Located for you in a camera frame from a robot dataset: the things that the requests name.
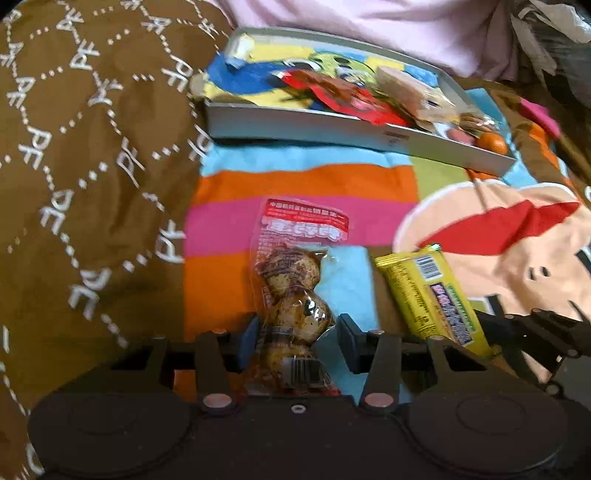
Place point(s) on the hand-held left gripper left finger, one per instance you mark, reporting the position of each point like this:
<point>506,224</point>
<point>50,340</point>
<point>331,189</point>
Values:
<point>249,344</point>

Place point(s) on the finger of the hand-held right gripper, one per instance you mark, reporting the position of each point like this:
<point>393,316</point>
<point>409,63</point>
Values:
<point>554,330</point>
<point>512,344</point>

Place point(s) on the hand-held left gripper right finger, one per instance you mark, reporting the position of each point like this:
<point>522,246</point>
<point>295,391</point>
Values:
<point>348,344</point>

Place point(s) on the red braised egg packet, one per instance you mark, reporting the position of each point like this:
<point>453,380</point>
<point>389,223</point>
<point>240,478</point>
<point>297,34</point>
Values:
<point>291,277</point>

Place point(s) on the yellow snack bar packet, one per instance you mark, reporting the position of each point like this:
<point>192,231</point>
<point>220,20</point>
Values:
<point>434,300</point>

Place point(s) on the small orange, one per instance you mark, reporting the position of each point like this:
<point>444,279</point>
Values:
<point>493,143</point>

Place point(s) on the grey cardboard tray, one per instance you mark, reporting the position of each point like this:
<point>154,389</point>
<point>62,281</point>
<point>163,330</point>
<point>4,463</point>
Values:
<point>323,134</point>

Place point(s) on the clear sausage packet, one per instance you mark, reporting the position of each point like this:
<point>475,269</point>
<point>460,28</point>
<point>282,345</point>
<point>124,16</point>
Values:
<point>461,136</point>

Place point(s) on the gold snack packet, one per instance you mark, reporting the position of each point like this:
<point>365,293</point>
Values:
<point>478,122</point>

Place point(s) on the red snack packet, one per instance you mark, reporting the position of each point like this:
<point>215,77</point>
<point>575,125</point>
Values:
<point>337,94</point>

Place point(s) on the white nougat packet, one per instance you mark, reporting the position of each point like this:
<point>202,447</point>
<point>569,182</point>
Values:
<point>415,92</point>

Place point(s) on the cartoon printed blanket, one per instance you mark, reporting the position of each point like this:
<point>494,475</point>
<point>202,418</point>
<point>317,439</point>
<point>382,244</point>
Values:
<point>461,221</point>

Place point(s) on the cartoon drawing sheet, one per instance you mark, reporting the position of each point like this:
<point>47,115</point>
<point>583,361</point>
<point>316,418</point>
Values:
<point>258,83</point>

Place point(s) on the clear plastic bag of clothes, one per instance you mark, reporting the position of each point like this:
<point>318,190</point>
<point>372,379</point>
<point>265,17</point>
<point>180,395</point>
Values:
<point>554,46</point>

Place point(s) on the white crumpled paper piece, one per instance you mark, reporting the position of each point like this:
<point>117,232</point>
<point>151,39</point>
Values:
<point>238,50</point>

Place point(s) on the pink cloth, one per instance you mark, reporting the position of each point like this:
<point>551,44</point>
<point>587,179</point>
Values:
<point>369,27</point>

